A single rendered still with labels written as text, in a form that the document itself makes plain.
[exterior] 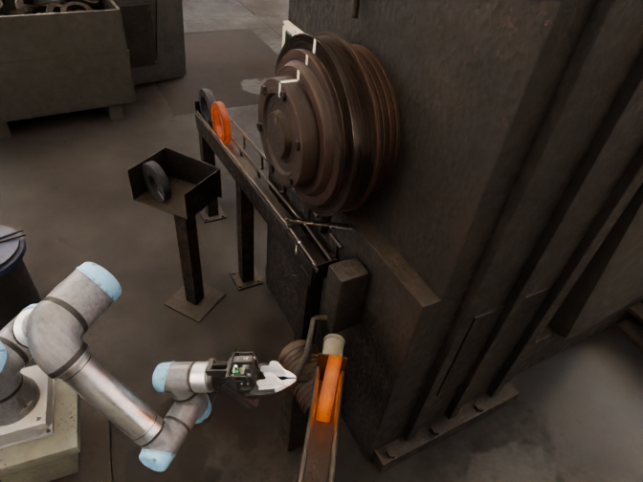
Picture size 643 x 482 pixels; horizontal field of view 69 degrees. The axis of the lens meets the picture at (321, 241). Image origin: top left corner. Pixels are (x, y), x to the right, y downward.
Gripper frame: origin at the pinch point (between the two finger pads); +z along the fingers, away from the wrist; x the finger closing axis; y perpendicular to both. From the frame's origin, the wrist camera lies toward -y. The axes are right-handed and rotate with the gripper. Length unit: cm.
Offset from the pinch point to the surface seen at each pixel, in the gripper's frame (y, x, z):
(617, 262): -29, 63, 95
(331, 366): 4.0, 0.9, 10.6
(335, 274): 5.8, 29.7, 8.8
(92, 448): -45, 3, -86
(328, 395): 2.0, -5.2, 10.2
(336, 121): 48, 35, 17
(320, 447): -9.8, -11.5, 6.4
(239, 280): -55, 93, -59
